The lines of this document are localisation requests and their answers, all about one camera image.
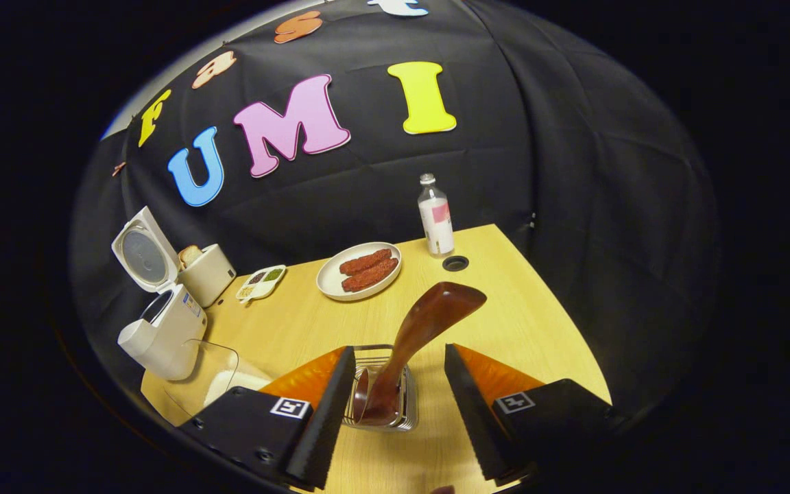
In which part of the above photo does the white toaster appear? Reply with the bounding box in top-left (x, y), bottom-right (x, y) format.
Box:
top-left (177, 244), bottom-right (237, 308)

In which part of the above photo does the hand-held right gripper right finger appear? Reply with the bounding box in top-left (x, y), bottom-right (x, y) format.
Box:
top-left (444, 343), bottom-right (625, 486)

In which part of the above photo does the wire chopstick holder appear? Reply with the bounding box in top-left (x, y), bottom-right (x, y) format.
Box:
top-left (342, 344), bottom-right (419, 432)

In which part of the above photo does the white divided condiment tray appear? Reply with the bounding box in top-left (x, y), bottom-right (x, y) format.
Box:
top-left (236, 264), bottom-right (287, 304)

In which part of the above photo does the brown wooden spoon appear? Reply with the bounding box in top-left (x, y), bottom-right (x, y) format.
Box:
top-left (352, 281), bottom-right (488, 426)

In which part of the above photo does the red sausage piece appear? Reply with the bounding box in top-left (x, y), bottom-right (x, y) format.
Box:
top-left (342, 258), bottom-right (399, 293)
top-left (339, 248), bottom-right (394, 277)

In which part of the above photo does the white plate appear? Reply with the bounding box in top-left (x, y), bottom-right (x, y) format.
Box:
top-left (316, 242), bottom-right (403, 302)

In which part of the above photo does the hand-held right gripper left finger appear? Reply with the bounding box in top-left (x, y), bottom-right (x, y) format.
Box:
top-left (177, 345), bottom-right (357, 491)

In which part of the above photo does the clear rice container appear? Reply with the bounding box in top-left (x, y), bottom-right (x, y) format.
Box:
top-left (164, 339), bottom-right (276, 419)

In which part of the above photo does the clear bottle with pink label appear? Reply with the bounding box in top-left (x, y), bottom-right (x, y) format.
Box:
top-left (417, 173), bottom-right (455, 258)

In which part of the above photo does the white rice cooker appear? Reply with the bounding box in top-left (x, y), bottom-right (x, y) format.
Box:
top-left (111, 206), bottom-right (208, 381)

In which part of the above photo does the black backdrop cloth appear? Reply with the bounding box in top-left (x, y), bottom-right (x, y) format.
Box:
top-left (69, 0), bottom-right (721, 419)

